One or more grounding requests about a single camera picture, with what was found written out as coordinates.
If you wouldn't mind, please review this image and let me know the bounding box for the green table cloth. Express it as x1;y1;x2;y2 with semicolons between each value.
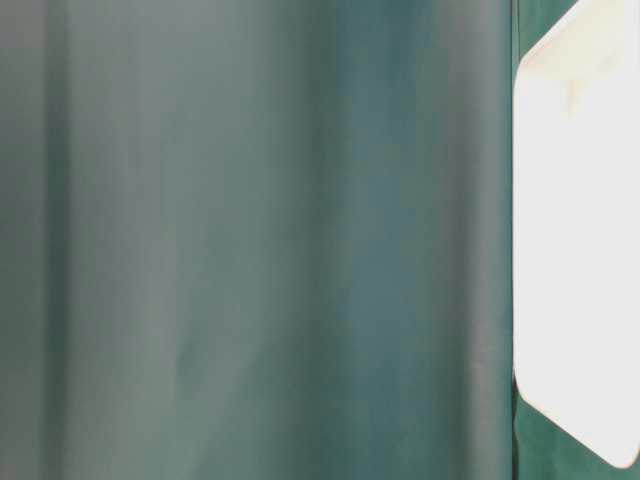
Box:
1;1;639;479

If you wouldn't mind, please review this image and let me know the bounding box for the white plastic tray case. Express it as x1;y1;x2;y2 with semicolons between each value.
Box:
512;1;639;479

